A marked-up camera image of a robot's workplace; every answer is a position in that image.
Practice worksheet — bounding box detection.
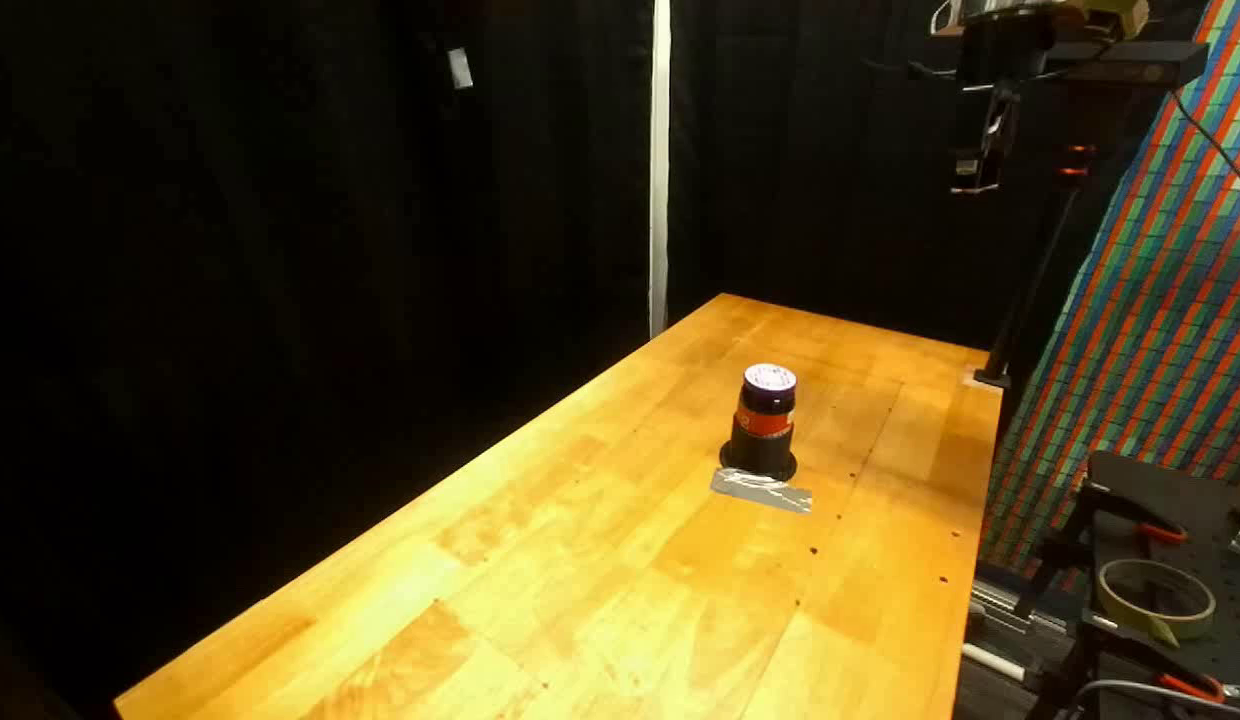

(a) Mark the white vertical pole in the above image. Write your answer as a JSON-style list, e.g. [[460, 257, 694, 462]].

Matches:
[[646, 0, 670, 335]]

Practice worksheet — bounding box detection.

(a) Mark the black curtain backdrop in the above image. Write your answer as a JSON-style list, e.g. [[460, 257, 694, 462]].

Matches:
[[0, 0, 1059, 720]]

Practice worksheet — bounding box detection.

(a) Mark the colourful striped cloth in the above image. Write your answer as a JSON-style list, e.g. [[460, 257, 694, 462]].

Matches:
[[980, 0, 1240, 572]]

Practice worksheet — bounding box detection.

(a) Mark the roll of beige tape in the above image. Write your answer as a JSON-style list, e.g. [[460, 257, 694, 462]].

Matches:
[[1096, 556, 1215, 649]]

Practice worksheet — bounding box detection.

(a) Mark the grey duct tape strip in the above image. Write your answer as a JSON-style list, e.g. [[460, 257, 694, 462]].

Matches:
[[712, 466, 811, 513]]

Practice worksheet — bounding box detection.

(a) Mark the black clamp with orange handle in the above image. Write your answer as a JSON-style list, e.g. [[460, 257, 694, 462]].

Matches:
[[1015, 479, 1197, 621]]

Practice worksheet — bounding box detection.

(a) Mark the black camera on mount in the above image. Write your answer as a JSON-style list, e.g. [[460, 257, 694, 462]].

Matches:
[[928, 0, 1206, 197]]

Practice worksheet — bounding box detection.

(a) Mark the black camera tripod stand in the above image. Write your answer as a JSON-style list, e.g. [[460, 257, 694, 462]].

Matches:
[[977, 138, 1096, 386]]

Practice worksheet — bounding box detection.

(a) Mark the black cable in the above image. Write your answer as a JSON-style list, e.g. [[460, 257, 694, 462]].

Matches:
[[1168, 81, 1240, 207]]

